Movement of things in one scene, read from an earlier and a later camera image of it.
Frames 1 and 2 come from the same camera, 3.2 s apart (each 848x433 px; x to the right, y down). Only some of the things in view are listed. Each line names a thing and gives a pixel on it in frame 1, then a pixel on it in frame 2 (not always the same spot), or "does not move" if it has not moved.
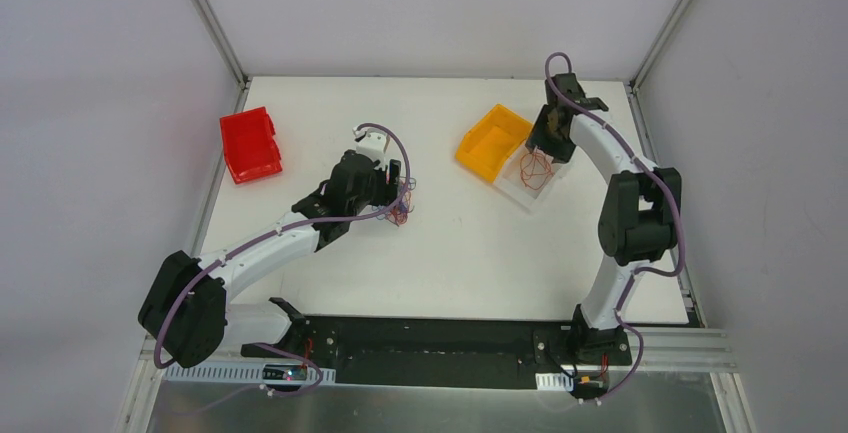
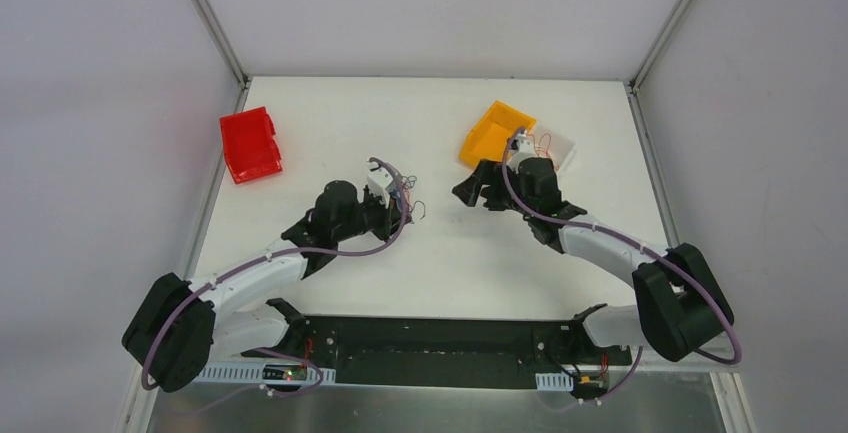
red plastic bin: (251, 145) does not move
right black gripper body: (553, 136) to (499, 193)
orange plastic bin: (491, 139) does not move
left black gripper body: (392, 183) to (389, 216)
